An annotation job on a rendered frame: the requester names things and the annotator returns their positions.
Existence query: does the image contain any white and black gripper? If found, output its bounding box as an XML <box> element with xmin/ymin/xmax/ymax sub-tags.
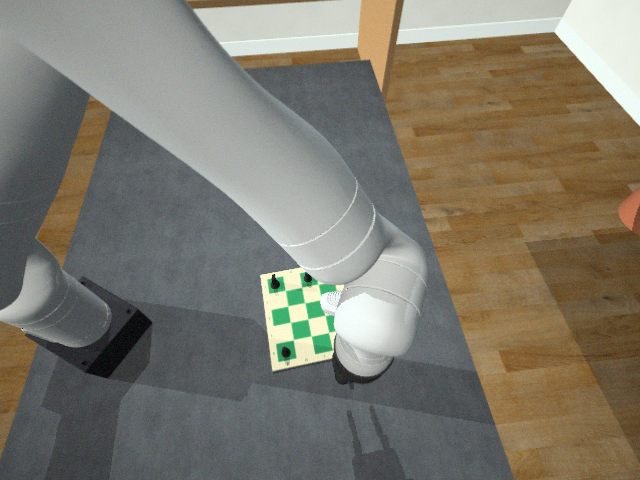
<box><xmin>320</xmin><ymin>290</ymin><xmax>394</xmax><ymax>385</ymax></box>

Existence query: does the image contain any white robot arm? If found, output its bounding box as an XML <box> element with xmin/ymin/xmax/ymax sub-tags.
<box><xmin>0</xmin><ymin>0</ymin><xmax>429</xmax><ymax>365</ymax></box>

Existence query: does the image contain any green and cream chessboard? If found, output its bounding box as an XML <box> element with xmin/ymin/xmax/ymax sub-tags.
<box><xmin>261</xmin><ymin>267</ymin><xmax>345</xmax><ymax>371</ymax></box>

